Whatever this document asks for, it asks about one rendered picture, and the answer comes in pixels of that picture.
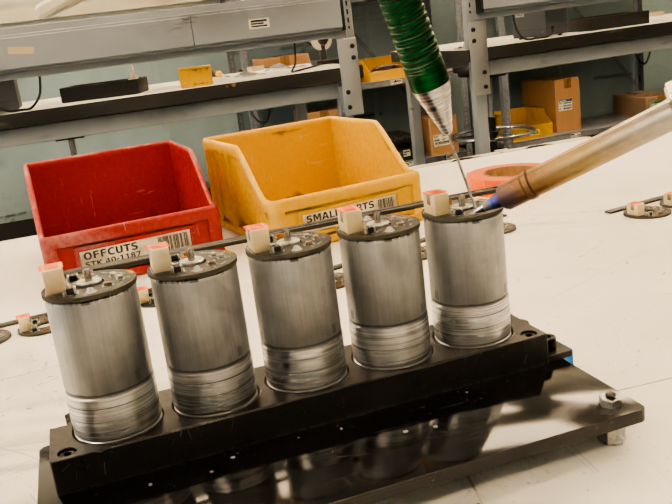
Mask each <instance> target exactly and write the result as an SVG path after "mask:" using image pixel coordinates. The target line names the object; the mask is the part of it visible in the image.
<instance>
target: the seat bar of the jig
mask: <svg viewBox="0 0 672 504"><path fill-rule="evenodd" d="M510 318H511V332H512V336H511V337H510V338H509V339H507V340H506V341H504V342H501V343H499V344H496V345H492V346H488V347H482V348H471V349H463V348H453V347H448V346H444V345H441V344H439V343H437V342H436V341H435V338H434V328H433V325H429V328H430V338H431V349H432V355H431V357H430V358H428V359H427V360H426V361H424V362H422V363H420V364H417V365H414V366H411V367H407V368H403V369H396V370H372V369H366V368H363V367H360V366H358V365H356V364H355V363H354V360H353V352H352V344H350V345H346V346H344V349H345V357H346V364H347V372H348V375H347V376H346V378H345V379H343V380H342V381H341V382H339V383H337V384H335V385H333V386H331V387H328V388H325V389H322V390H318V391H314V392H308V393H282V392H277V391H274V390H272V389H270V388H269V387H268V386H267V379H266V374H265V368H264V366H260V367H255V368H254V371H255V378H256V384H257V390H258V396H257V398H256V399H255V400H254V401H253V402H252V403H250V404H249V405H247V406H246V407H244V408H242V409H239V410H237V411H235V412H232V413H229V414H225V415H221V416H216V417H209V418H189V417H184V416H181V415H178V414H177V413H176V412H175V410H174V404H173V399H172V394H171V389H170V388H169V389H165V390H161V391H158V393H159V398H160V403H161V408H162V413H163V418H162V420H161V421H160V422H159V423H158V424H157V425H156V426H155V427H153V428H152V429H150V430H148V431H147V432H145V433H143V434H141V435H138V436H136V437H133V438H130V439H127V440H124V441H120V442H115V443H110V444H85V443H81V442H79V441H77V440H76V439H75V435H74V431H73V426H72V422H71V418H70V413H68V414H66V415H65V419H66V424H67V425H65V426H60V427H57V428H52V429H50V434H49V464H50V468H51V472H52V477H53V481H54V485H55V489H56V493H57V496H63V495H67V494H71V493H74V492H78V491H82V490H86V489H89V488H93V487H97V486H100V485H104V484H108V483H111V482H115V481H119V480H122V479H126V478H130V477H133V476H137V475H141V474H145V473H148V472H152V471H156V470H159V469H163V468H167V467H170V466H174V465H178V464H181V463H185V462H189V461H192V460H196V459H200V458H204V457H207V456H211V455H215V454H218V453H222V452H226V451H229V450H233V449H237V448H240V447H244V446H248V445H252V444H255V443H259V442H263V441H266V440H270V439H274V438H277V437H281V436H285V435H288V434H292V433H296V432H299V431H303V430H307V429H311V428H314V427H318V426H322V425H325V424H329V423H333V422H336V421H340V420H344V419H347V418H351V417H355V416H358V415H362V414H366V413H370V412H373V411H377V410H381V409H384V408H388V407H392V406H395V405H399V404H403V403H406V402H410V401H414V400H417V399H421V398H425V397H429V396H432V395H436V394H440V393H443V392H447V391H451V390H454V389H458V388H462V387H465V386H469V385H473V384H476V383H480V382H484V381H488V380H491V379H495V378H499V377H502V376H506V375H510V374H513V373H517V372H521V371H524V370H528V369H532V368H535V367H539V366H543V365H547V364H549V355H548V337H547V334H546V333H545V332H543V331H541V330H539V329H538V328H536V327H534V326H532V325H530V324H528V323H526V322H525V321H523V320H521V319H519V318H518V317H516V316H514V315H512V314H510Z"/></svg>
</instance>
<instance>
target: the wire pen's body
mask: <svg viewBox="0 0 672 504"><path fill-rule="evenodd" d="M422 1H423V0H378V2H379V3H380V5H379V6H380V8H381V10H383V11H382V14H383V16H384V17H385V22H386V24H388V26H387V27H388V30H389V31H391V32H390V35H391V37H392V38H393V43H394V45H396V46H395V48H396V51H397V52H398V56H399V58H400V59H401V60H400V62H401V64H402V66H403V70H404V72H405V75H406V78H407V80H408V83H409V86H410V88H411V91H412V93H414V94H422V93H426V92H429V91H432V90H435V89H437V88H439V87H441V86H442V85H444V84H445V83H447V82H448V81H449V79H450V77H449V74H448V71H447V68H446V66H445V63H444V60H443V57H442V54H441V52H439V51H440V48H439V46H438V45H437V40H436V38H435V34H434V32H433V31H432V30H433V28H432V25H431V24H430V20H429V17H427V16H428V14H427V11H426V10H425V5H424V3H422Z"/></svg>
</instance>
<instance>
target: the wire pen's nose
mask: <svg viewBox="0 0 672 504"><path fill-rule="evenodd" d="M413 95H414V96H415V98H416V99H417V100H418V102H419V103H420V104H421V106H422V107H423V108H424V110H425V111H426V112H427V114H428V115H429V116H430V118H431V119H432V120H433V122H434V123H435V124H436V126H437V127H438V128H439V129H440V131H441V132H442V133H443V134H444V135H448V134H450V133H452V130H453V125H452V105H451V85H450V79H449V81H448V82H447V83H445V84H444V85H442V86H441V87H439V88H437V89H435V90H432V91H429V92H426V93H422V94H414V93H413Z"/></svg>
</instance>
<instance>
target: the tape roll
mask: <svg viewBox="0 0 672 504"><path fill-rule="evenodd" d="M539 164H541V163H511V164H501V165H494V166H488V167H484V168H480V169H476V170H473V171H471V172H467V174H466V180H467V183H468V185H469V188H470V191H472V190H477V189H482V188H488V187H493V186H498V185H500V184H501V183H503V182H505V181H507V180H509V179H511V178H513V177H515V176H517V175H519V173H521V172H523V171H525V170H529V169H531V168H533V167H535V166H537V165H539Z"/></svg>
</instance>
